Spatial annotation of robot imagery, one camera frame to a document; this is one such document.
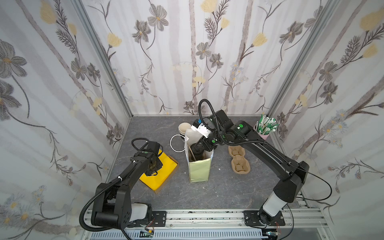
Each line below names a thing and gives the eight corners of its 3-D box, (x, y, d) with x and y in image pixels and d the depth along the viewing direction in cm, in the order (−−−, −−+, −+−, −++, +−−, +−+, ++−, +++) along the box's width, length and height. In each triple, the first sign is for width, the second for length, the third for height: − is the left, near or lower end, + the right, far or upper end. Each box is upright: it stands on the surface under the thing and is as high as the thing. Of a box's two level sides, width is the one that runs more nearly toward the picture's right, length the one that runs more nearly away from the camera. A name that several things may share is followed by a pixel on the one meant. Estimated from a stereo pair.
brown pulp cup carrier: (231, 175, 91) (233, 172, 87) (227, 149, 102) (228, 145, 99) (249, 175, 91) (251, 172, 87) (243, 149, 103) (245, 145, 99)
